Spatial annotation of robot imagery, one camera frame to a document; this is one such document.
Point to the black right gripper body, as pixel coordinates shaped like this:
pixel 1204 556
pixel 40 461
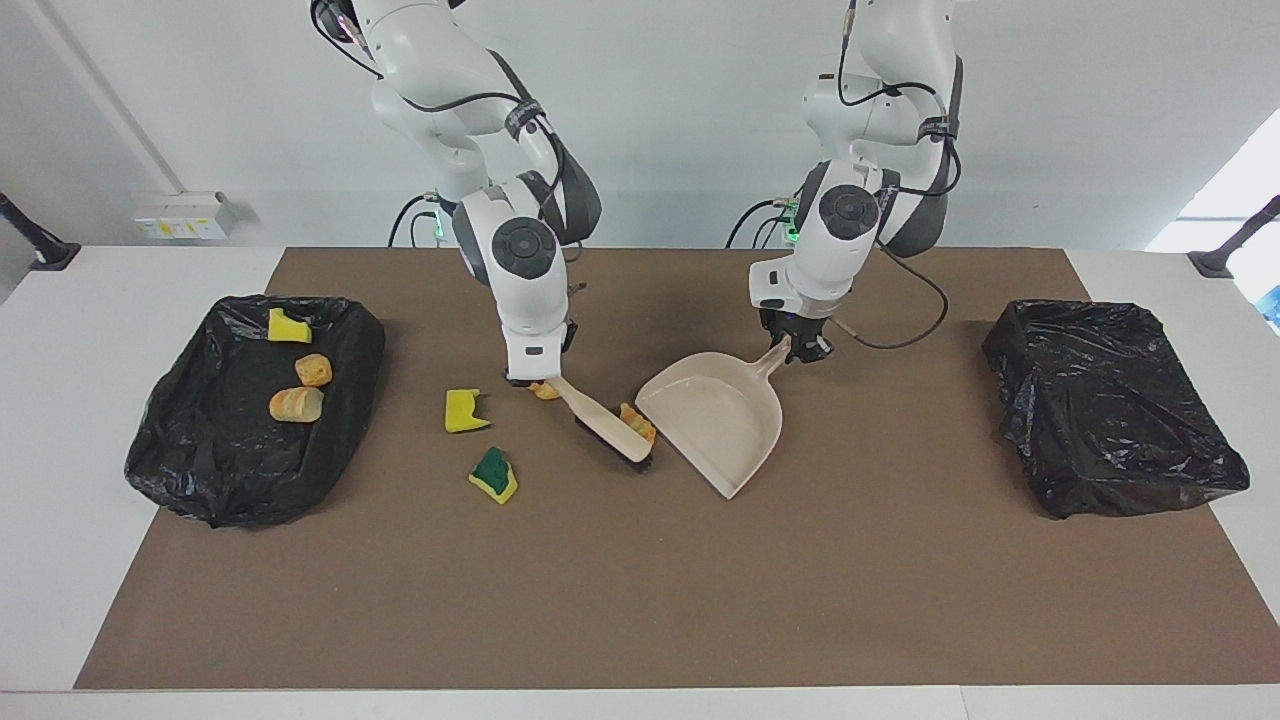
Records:
pixel 520 380

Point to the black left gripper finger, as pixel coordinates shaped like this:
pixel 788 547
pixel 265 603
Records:
pixel 815 350

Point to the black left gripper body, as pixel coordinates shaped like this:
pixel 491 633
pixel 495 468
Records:
pixel 792 325

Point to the orange striped croissant piece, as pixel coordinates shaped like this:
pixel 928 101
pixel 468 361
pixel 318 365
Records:
pixel 637 422
pixel 545 390

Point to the notched yellow sponge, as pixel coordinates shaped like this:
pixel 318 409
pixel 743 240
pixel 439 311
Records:
pixel 462 412

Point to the beige hand brush black bristles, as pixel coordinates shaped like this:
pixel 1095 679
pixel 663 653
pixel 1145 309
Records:
pixel 600 415

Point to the green topped yellow sponge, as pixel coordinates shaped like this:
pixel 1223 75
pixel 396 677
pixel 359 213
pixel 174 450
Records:
pixel 493 475

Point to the beige plastic dustpan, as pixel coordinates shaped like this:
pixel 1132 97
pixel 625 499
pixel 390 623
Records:
pixel 720 420

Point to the brown bread nugget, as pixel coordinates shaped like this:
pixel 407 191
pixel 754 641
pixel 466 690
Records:
pixel 313 370

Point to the pale crusty bread chunk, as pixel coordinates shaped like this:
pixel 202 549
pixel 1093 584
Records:
pixel 297 404

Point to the small yellow green sponge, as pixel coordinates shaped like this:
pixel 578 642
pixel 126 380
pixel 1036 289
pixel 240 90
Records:
pixel 289 326

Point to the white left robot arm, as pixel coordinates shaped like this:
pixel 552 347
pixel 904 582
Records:
pixel 850 220

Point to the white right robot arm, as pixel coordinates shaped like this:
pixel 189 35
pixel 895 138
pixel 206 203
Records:
pixel 525 260

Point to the black bag lined bin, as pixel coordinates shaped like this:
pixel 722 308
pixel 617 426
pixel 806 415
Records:
pixel 230 460
pixel 1110 410

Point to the brown table mat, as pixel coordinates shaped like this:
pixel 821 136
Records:
pixel 900 600

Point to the blue object at edge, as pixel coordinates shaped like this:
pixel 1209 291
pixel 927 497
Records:
pixel 1273 308

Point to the white wall socket box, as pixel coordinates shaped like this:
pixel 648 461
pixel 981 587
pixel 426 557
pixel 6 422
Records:
pixel 185 215

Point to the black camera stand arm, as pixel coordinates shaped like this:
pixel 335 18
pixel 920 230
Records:
pixel 35 245
pixel 1225 255

